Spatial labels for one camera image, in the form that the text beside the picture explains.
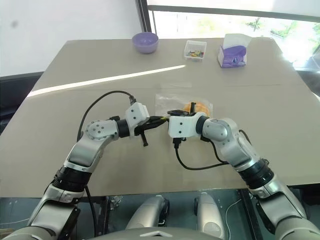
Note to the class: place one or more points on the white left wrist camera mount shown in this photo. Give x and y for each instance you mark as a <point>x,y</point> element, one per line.
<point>136,113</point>

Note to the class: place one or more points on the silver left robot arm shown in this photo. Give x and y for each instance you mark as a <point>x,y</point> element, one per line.
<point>82,152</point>

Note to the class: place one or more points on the silver robot leg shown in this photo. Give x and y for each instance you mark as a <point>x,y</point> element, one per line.
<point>207,212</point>
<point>147,212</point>

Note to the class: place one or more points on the round golden bread bun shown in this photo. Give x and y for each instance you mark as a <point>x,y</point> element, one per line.
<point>201,108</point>

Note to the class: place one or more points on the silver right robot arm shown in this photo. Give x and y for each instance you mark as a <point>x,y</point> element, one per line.
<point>240,147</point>

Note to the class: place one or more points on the silver left robot leg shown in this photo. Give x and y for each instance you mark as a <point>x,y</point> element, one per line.
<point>147,212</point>

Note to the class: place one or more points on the grey robot torso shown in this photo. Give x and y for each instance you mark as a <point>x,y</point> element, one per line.
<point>155,235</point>

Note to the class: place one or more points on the purple and white tissue box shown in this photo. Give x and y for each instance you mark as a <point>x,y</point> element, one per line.
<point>232,56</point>

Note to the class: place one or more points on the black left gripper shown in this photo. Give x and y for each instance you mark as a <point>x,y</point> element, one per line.
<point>141,130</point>

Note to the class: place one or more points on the purple bowl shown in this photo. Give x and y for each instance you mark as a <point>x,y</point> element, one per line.
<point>145,43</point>

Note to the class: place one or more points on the clear yellow-zip plastic bag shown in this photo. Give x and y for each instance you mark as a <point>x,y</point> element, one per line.
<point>170,102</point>

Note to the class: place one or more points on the clear box of colourful clips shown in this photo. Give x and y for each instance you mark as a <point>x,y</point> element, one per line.
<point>195,53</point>

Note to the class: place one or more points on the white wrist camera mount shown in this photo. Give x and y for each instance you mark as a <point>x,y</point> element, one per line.
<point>182,126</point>
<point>136,113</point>

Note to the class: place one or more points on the dark window frame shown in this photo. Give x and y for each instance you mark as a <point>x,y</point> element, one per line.
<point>145,15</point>

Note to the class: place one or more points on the silver right robot leg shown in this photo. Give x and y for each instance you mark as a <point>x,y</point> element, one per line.
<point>207,212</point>

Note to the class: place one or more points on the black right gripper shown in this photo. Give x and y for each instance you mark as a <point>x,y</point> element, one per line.
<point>193,108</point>

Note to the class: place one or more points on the black table leg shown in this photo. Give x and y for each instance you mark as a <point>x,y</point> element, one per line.
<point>250,215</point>

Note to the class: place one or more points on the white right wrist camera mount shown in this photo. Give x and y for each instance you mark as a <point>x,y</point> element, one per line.
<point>182,126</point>

